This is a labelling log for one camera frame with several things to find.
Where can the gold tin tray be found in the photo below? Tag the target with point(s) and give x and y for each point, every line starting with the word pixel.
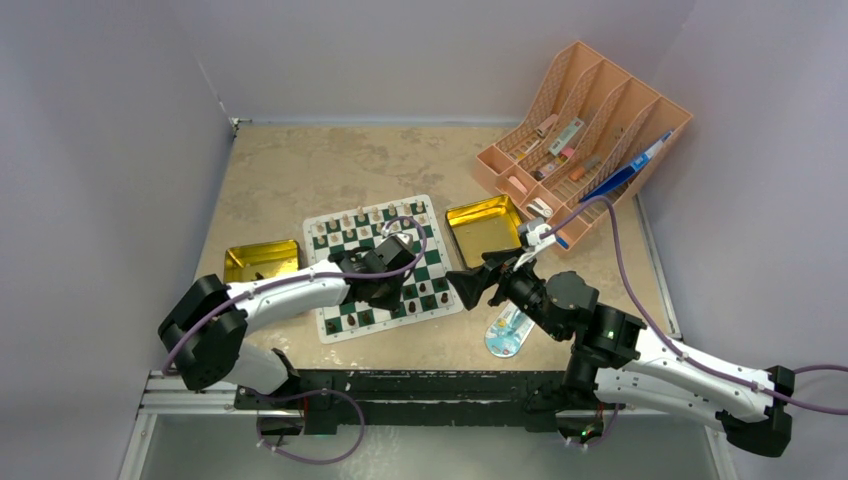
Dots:
pixel 260 261
pixel 483 226

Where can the peach plastic file organizer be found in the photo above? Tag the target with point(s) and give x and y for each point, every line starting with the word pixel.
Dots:
pixel 623 117

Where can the blue packaged toy blister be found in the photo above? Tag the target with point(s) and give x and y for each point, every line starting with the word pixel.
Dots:
pixel 507 334

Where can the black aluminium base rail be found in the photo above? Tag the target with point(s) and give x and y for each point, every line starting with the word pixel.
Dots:
pixel 326 399

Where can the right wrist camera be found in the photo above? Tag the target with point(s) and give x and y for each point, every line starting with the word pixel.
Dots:
pixel 535 236

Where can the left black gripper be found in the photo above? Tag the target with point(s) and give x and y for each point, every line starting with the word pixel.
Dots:
pixel 389 303

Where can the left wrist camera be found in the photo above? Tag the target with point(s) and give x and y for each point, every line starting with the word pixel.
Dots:
pixel 394 231

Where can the right gold tin tray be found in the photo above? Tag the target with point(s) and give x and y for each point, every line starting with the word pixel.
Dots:
pixel 483 226

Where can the left gold tin tray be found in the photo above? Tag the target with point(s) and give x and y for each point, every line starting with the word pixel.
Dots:
pixel 260 261

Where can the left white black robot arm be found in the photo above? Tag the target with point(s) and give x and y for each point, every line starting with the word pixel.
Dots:
pixel 204 333

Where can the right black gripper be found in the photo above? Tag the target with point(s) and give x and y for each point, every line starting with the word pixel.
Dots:
pixel 470 283

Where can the white stapler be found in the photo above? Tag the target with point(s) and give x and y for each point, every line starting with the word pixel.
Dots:
pixel 538 208

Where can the teal white box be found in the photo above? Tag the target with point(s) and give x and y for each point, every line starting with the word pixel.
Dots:
pixel 569 137

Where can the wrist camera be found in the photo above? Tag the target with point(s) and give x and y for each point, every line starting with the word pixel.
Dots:
pixel 535 236
pixel 394 231

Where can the white chess pieces row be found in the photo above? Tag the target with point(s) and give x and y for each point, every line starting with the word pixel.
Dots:
pixel 363 225

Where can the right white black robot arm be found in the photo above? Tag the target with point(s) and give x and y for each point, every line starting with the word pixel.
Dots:
pixel 617 359

